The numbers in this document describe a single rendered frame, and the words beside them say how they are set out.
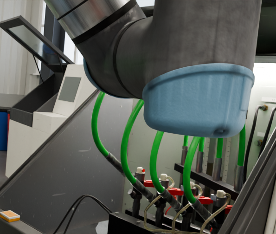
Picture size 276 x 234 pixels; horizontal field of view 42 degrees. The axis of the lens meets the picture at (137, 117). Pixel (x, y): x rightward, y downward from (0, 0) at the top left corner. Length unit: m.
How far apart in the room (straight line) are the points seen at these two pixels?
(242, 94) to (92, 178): 1.07
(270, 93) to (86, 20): 0.80
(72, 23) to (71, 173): 0.91
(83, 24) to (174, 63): 0.13
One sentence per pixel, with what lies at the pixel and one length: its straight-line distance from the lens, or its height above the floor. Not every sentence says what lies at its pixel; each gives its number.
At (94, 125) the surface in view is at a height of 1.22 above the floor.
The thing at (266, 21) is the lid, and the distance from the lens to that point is 1.02.
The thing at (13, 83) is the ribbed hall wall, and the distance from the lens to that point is 8.33.
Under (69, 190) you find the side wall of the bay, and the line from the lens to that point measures 1.24.
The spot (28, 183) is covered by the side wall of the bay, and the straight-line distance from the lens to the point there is 1.14.
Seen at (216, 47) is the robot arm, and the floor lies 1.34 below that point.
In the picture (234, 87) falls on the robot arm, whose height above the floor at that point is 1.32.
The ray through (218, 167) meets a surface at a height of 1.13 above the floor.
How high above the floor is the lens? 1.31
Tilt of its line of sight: 4 degrees down
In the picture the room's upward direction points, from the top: 6 degrees clockwise
